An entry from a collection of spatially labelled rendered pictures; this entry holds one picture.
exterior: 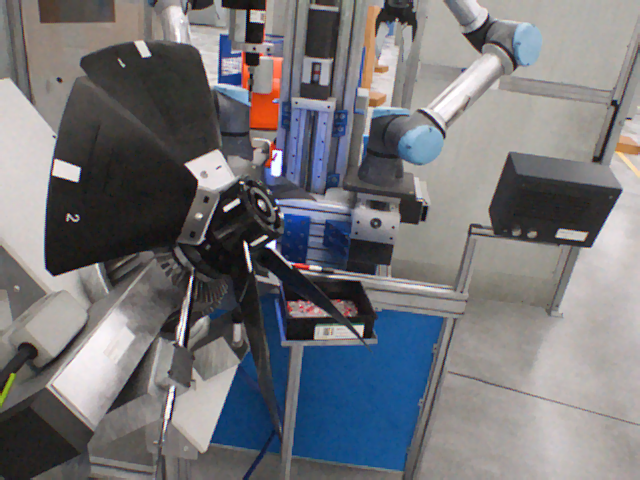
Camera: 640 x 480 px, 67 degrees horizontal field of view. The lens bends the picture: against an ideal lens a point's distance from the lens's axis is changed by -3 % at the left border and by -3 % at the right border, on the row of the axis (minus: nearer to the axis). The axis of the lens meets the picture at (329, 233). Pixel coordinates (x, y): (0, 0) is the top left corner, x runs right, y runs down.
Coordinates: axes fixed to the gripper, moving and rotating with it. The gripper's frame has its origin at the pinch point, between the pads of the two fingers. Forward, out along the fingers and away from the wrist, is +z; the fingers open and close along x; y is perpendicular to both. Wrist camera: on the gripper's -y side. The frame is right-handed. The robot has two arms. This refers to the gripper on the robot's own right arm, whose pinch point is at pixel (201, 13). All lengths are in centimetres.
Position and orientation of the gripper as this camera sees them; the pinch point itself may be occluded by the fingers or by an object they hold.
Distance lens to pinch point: 142.4
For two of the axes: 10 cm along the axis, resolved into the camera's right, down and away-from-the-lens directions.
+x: -9.9, -1.3, 0.3
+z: -1.1, 9.0, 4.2
